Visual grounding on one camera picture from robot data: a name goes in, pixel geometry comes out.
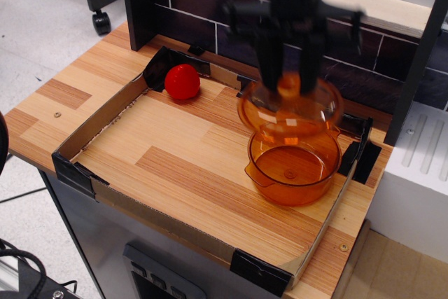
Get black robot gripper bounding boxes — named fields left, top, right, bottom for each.
left=223, top=0, right=364, bottom=95

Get orange transparent pot lid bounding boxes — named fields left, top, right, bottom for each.
left=237, top=72, right=343, bottom=139

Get orange transparent plastic pot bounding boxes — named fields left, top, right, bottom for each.
left=245, top=127, right=342, bottom=206

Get red toy tomato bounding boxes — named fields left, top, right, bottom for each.
left=164, top=64, right=200, bottom=99

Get cardboard fence with black tape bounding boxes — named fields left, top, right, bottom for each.
left=49, top=43, right=390, bottom=298

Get black chair base with casters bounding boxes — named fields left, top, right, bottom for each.
left=87, top=0, right=117, bottom=36

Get white ridged appliance top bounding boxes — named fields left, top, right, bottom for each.
left=367, top=102, right=447, bottom=262

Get grey cabinet control panel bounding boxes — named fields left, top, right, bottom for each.
left=123, top=244, right=207, bottom=299

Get black vertical post right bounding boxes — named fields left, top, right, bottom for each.
left=384, top=0, right=447, bottom=146

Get black braided cable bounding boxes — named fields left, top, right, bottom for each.
left=0, top=237, right=78, bottom=299

